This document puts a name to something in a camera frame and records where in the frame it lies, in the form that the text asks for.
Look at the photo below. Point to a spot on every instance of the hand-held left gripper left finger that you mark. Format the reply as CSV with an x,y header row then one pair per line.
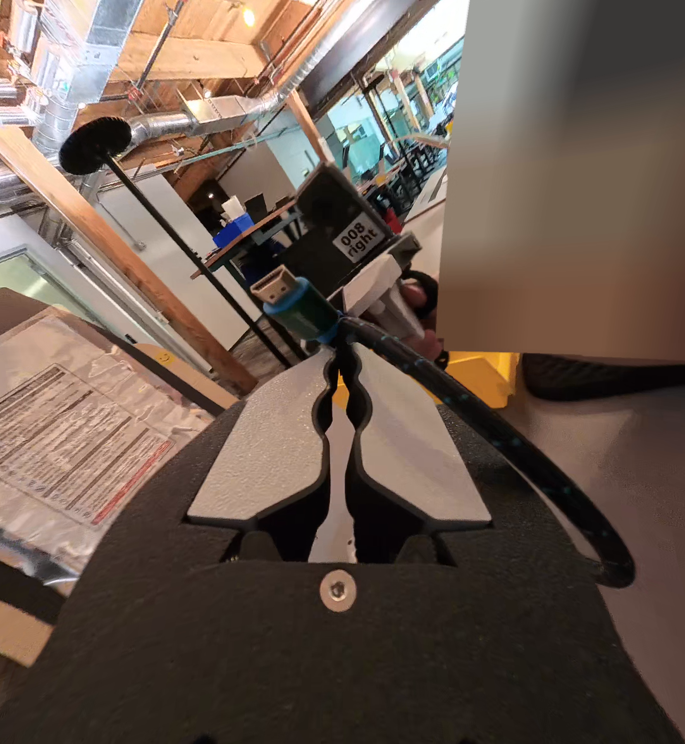
x,y
261,453

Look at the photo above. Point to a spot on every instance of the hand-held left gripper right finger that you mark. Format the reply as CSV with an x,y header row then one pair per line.
x,y
418,459

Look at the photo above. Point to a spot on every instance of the person's right hand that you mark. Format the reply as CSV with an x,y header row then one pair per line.
x,y
429,344

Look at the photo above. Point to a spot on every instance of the wooden desk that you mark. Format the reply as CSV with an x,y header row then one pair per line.
x,y
243,238

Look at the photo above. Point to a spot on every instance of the blue box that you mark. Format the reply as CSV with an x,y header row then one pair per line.
x,y
232,231

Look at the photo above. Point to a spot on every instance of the yellow plastic bin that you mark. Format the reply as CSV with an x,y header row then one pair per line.
x,y
482,378

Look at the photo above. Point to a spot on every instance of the black textured pad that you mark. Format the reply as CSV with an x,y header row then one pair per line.
x,y
581,378

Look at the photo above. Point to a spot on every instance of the plastic wrapped panel on board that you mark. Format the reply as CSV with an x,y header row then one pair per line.
x,y
58,418

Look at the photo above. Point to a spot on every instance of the black pole stand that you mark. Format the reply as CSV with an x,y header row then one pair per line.
x,y
95,145

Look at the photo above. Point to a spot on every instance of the silver ventilation duct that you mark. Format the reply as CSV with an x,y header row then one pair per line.
x,y
162,125

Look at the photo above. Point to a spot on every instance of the wooden support post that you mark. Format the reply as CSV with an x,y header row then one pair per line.
x,y
87,221

